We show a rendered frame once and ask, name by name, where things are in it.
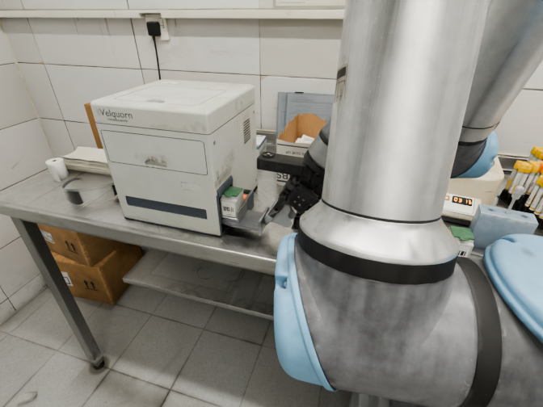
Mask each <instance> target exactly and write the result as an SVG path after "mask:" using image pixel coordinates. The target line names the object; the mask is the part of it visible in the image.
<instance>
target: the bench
mask: <svg viewBox="0 0 543 407"><path fill-rule="evenodd" d="M256 135H261V136H266V140H267V151H266V152H271V153H276V149H275V147H276V132H267V131H259V130H256ZM497 157H498V159H499V162H500V165H501V167H502V169H503V170H510V171H513V169H514V165H515V164H516V161H522V162H527V160H528V157H517V156H509V155H502V154H497ZM67 170H68V173H69V177H67V178H64V179H61V181H60V182H56V181H54V180H53V179H52V176H51V174H50V173H49V171H48V172H46V173H44V174H42V175H40V176H38V177H35V178H33V179H31V180H29V181H27V182H25V183H23V184H21V185H19V186H17V187H14V188H12V189H10V190H9V191H6V192H4V193H2V194H0V214H2V215H5V216H9V217H10V218H11V219H12V221H13V223H14V225H15V227H16V228H17V230H18V232H19V235H20V236H21V238H22V239H23V242H24V244H25V245H26V247H27V249H28V251H29V253H30V254H31V256H32V258H33V260H34V262H35V263H36V265H37V267H38V269H39V270H40V273H41V274H42V276H43V278H44V280H45V282H46V283H47V285H48V287H49V289H50V291H51V293H52V294H53V296H54V298H55V300H56V302H57V304H58V305H59V307H60V309H61V311H62V313H63V314H64V316H65V319H66V320H67V321H68V323H69V326H70V328H71V329H72V330H73V332H74V335H75V337H76V339H77V340H78V342H79V344H80V346H81V348H82V349H83V351H84V353H85V355H86V357H87V358H88V360H89V362H90V364H91V365H94V369H95V370H99V369H101V368H102V367H103V366H104V364H105V362H104V361H103V360H104V357H103V355H102V353H101V351H100V349H99V347H98V345H97V343H96V341H95V339H94V337H93V335H92V333H91V331H90V329H89V327H88V325H87V323H86V321H85V319H84V317H83V315H82V313H81V311H80V309H79V307H78V305H77V303H76V301H75V299H74V297H73V295H72V293H71V291H70V289H69V287H68V285H67V283H66V281H65V279H64V277H63V275H62V273H61V271H60V269H59V267H58V265H57V263H56V261H55V259H54V257H53V255H52V253H51V251H50V249H49V247H48V245H47V243H46V241H45V239H44V237H43V235H42V233H41V231H40V229H39V227H38V225H37V224H43V225H47V226H51V227H55V228H59V229H65V230H69V231H74V232H77V233H84V234H88V235H91V236H96V237H102V238H107V239H110V240H114V241H121V242H125V243H129V244H133V245H139V246H143V247H147V248H151V249H150V250H149V251H148V252H147V253H146V254H145V255H144V256H143V257H142V258H141V259H140V260H139V261H138V262H137V264H136V265H135V266H134V267H133V268H132V269H131V270H130V271H129V272H128V273H127V274H126V275H125V276H124V277H123V278H122V279H123V281H124V283H130V284H133V285H137V286H140V287H145V288H148V289H152V290H155V291H159V292H165V293H168V294H171V295H174V296H180V297H183V298H187V299H190V300H196V301H199V302H203V303H206V304H211V305H215V306H218V307H222V308H227V309H231V310H234V311H237V312H240V313H246V314H250V315H253V316H257V317H262V318H266V319H268V320H272V321H274V291H275V287H276V279H275V272H276V258H277V253H278V249H279V245H280V241H281V239H282V238H283V237H284V236H285V235H290V234H291V233H298V229H292V226H293V224H292V226H291V227H289V228H285V227H284V226H282V225H279V224H276V223H274V222H270V223H269V224H267V225H266V227H265V229H264V231H263V233H262V234H261V236H259V232H258V231H253V230H249V229H240V228H236V227H231V226H230V227H228V229H227V230H226V232H225V233H224V235H223V237H215V236H211V235H208V234H203V233H196V232H192V231H187V230H182V229H175V228H171V227H166V226H162V225H158V224H150V223H145V222H141V221H137V220H129V219H125V218H124V214H123V211H122V208H121V206H120V201H119V198H118V195H116V196H114V197H113V198H111V199H109V200H107V201H104V202H101V203H97V202H95V201H92V200H90V199H87V200H86V201H85V202H84V203H83V204H74V203H71V202H69V201H68V200H67V199H66V197H65V194H64V192H63V190H62V189H61V187H62V186H63V184H64V183H66V182H67V181H68V180H70V179H72V178H82V180H75V181H73V182H71V183H69V184H68V185H67V186H65V189H83V188H90V187H99V186H102V185H106V184H109V183H113V179H112V176H111V175H105V174H96V173H90V172H85V171H79V170H69V169H67ZM503 173H504V178H503V181H502V183H501V185H500V188H499V190H498V192H497V195H496V196H495V199H494V201H493V203H492V205H491V206H494V207H498V208H506V209H508V208H509V206H508V205H506V204H505V203H504V202H503V201H502V200H501V199H500V198H498V197H497V196H498V195H500V194H501V192H502V190H503V189H504V188H505V186H506V184H507V181H508V179H509V178H510V176H511V173H508V172H503ZM257 175H258V186H257V187H256V188H255V189H254V207H253V208H252V210H251V211H256V212H264V210H265V208H266V206H268V207H269V209H270V208H271V206H272V205H273V204H274V202H275V201H276V199H277V197H278V196H279V194H280V192H281V191H282V189H283V187H284V186H281V185H276V172H272V171H266V170H258V169H257ZM293 219H294V218H293ZM293 219H290V220H291V221H292V223H293Z"/></svg>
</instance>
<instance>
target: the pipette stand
mask: <svg viewBox="0 0 543 407"><path fill-rule="evenodd" d="M506 212H507V209H506V208H498V207H494V206H489V205H485V204H479V205H478V208H477V210H476V212H475V214H474V218H473V219H472V221H471V224H470V226H469V229H470V230H471V232H472V234H473V236H474V243H473V244H474V247H473V249H472V251H471V254H476V255H479V256H483V254H484V251H485V249H486V247H487V246H488V245H491V244H493V243H494V242H495V241H497V240H498V239H500V238H501V237H503V236H506V235H510V234H531V235H533V234H534V232H535V230H536V228H537V226H538V225H539V224H538V222H537V219H536V217H535V216H534V214H531V213H527V212H519V211H514V210H511V211H510V212H509V214H506Z"/></svg>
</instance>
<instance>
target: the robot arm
mask: <svg viewBox="0 0 543 407"><path fill-rule="evenodd" d="M542 61H543V0H346V3H345V10H344V17H343V30H342V36H341V43H340V50H339V63H338V69H337V76H336V83H335V96H334V102H333V109H332V115H331V116H330V118H329V119H328V120H327V122H326V123H325V125H324V126H323V127H322V129H321V131H320V132H319V133H318V135H317V136H316V137H315V138H314V140H313V142H312V143H311V144H310V146H309V148H308V150H307V151H306V153H305V155H304V157H294V156H289V155H283V154H278V153H271V152H262V153H261V154H260V155H259V156H258V157H257V169H258V170H266V171H272V172H276V173H282V174H291V176H290V178H289V179H288V181H287V182H286V183H285V185H284V187H283V189H282V191H281V192H280V194H279V196H278V197H277V199H276V201H275V202H274V204H273V205H272V206H271V208H270V209H269V211H268V212H267V214H266V216H265V217H264V224H265V225H267V224H269V223H270V222H274V223H276V224H279V225H282V226H284V227H285V228H289V227H291V226H292V224H293V223H292V221H291V220H290V219H293V218H295V216H296V213H295V212H294V211H293V209H292V207H294V209H295V210H296V211H298V212H299V213H300V215H301V217H300V222H299V229H298V233H291V234H290V235H285V236H284V237H283V238H282V239H281V241H280V245H279V249H278V253H277V258H276V272H275V279H276V287H275V291H274V332H275V342H276V352H277V356H278V359H279V361H280V365H281V367H282V368H283V369H284V371H285V372H286V373H287V374H288V375H290V376H291V377H292V378H294V379H296V380H301V381H305V382H308V383H311V384H317V385H321V386H323V387H324V388H325V389H327V390H328V391H332V392H336V391H337V390H338V389H341V390H345V391H349V392H357V393H361V394H365V395H370V396H375V397H382V398H386V399H389V407H543V237H540V236H536V235H531V234H510V235H506V236H503V237H501V238H500V239H498V240H497V241H495V242H494V243H493V244H491V245H488V246H487V247H486V249H485V251H484V254H483V258H467V257H458V253H459V248H460V246H459V243H458V241H457V240H456V238H455V237H454V236H453V235H452V234H451V232H450V231H449V230H448V228H447V227H446V226H445V224H444V222H443V221H442V218H441V215H442V211H443V207H444V201H445V197H446V194H447V190H448V184H449V180H450V179H451V178H480V177H482V176H483V175H485V174H486V173H487V172H488V171H489V170H490V169H491V167H492V166H493V165H494V159H495V157H497V154H498V150H499V140H498V137H497V135H496V133H495V131H494V129H495V127H496V126H497V124H498V123H499V121H500V120H501V119H502V118H503V116H504V114H505V113H506V112H507V110H508V108H509V107H510V106H511V105H512V103H513V102H514V101H515V99H516V97H517V96H518V95H519V93H520V92H521V91H522V89H523V88H524V86H525V85H526V83H527V82H528V80H529V79H530V77H531V76H532V75H533V74H534V72H535V71H536V69H537V68H538V66H539V65H540V63H541V62H542ZM319 200H320V201H319Z"/></svg>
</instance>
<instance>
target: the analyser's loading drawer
mask: <svg viewBox="0 0 543 407"><path fill-rule="evenodd" d="M246 201H247V200H246ZM246 201H245V202H244V203H243V205H242V206H241V207H240V208H239V210H238V212H237V219H234V218H230V217H225V216H221V224H222V225H227V226H231V227H236V228H240V229H249V230H253V231H258V232H259V236H261V234H262V233H263V231H264V229H265V227H266V225H265V224H264V217H265V216H266V214H267V212H268V211H269V207H268V206H266V208H265V210H264V212H256V211H251V210H247V202H246ZM220 212H221V205H220Z"/></svg>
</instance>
